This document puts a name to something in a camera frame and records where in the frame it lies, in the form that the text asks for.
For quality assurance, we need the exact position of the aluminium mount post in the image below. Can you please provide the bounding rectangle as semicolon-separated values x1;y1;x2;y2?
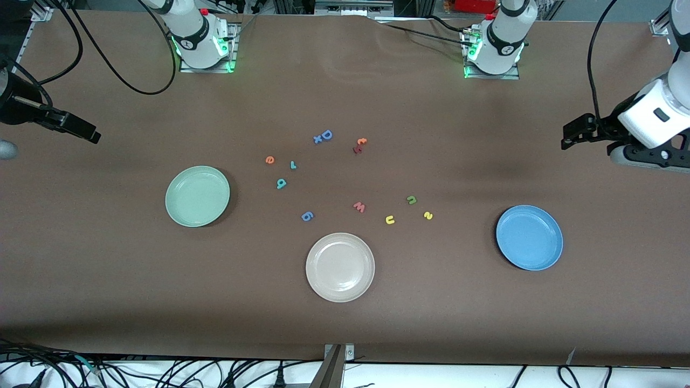
310;344;356;388

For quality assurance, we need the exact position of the silver table edge rail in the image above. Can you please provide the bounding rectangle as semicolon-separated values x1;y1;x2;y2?
0;20;34;106

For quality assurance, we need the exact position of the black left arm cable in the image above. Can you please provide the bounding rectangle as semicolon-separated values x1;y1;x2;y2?
588;0;620;119

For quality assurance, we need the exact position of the brown table cover sheet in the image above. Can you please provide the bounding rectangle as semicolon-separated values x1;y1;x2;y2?
0;10;690;367

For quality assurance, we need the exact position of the blue plate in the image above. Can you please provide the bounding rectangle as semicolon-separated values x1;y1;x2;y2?
495;205;564;271

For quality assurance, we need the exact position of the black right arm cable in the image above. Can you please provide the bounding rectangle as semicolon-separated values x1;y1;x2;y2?
0;0;178;108

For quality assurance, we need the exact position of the red box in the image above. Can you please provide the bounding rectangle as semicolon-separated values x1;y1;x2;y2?
456;0;498;15

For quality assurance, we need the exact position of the light green plate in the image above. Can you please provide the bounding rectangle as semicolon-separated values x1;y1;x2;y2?
165;165;231;228

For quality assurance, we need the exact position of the grey base cable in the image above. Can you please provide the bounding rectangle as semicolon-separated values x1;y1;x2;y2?
226;16;257;41

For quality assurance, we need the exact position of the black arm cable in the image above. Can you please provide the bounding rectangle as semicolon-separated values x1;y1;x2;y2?
0;0;178;108
588;0;620;119

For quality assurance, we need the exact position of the grey metal frame rack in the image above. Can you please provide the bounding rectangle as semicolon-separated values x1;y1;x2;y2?
272;0;434;18

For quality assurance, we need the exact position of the aluminium extrusion bar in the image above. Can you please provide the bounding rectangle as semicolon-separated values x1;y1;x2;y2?
650;0;674;37

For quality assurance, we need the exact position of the black base cable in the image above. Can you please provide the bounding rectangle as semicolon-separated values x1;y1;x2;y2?
429;15;475;34
377;20;472;46

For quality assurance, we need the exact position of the beige plate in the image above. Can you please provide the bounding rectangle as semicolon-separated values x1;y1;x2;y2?
305;232;376;303

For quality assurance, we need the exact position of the teal tipped cable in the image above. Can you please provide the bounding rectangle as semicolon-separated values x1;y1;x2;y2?
73;353;103;377

